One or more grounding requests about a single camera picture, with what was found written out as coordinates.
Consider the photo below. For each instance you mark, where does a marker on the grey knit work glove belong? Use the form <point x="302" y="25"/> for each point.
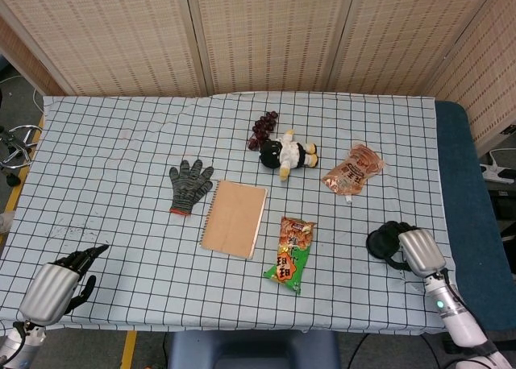
<point x="189" y="187"/>

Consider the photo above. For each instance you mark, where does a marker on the light blue checked tablecloth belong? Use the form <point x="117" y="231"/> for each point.
<point x="121" y="151"/>

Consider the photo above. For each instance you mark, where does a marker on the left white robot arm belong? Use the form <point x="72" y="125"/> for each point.
<point x="16" y="345"/>

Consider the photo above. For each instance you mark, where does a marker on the black white plush toy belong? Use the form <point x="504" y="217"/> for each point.
<point x="288" y="153"/>

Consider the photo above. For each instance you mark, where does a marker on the dark red grape bunch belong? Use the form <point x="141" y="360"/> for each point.
<point x="262" y="129"/>

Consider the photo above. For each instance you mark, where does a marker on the chrome office chair base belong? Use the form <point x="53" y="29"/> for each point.
<point x="18" y="143"/>

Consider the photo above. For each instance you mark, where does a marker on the brown spouted sauce pouch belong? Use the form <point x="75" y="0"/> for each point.
<point x="352" y="171"/>

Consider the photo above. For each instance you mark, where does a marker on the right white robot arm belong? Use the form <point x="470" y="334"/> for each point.
<point x="463" y="320"/>

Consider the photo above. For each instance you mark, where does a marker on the blue padded seat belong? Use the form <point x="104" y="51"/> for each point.
<point x="254" y="351"/>

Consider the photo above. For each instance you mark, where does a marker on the brown spiral notebook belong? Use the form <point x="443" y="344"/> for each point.
<point x="234" y="220"/>

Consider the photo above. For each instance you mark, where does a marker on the bamboo folding screen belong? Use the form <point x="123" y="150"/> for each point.
<point x="262" y="34"/>

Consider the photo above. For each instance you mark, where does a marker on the green orange snack bag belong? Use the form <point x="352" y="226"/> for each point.
<point x="290" y="256"/>

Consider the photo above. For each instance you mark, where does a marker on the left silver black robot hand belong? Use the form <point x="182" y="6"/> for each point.
<point x="50" y="292"/>

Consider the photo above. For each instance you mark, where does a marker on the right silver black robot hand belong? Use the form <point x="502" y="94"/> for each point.
<point x="421" y="252"/>

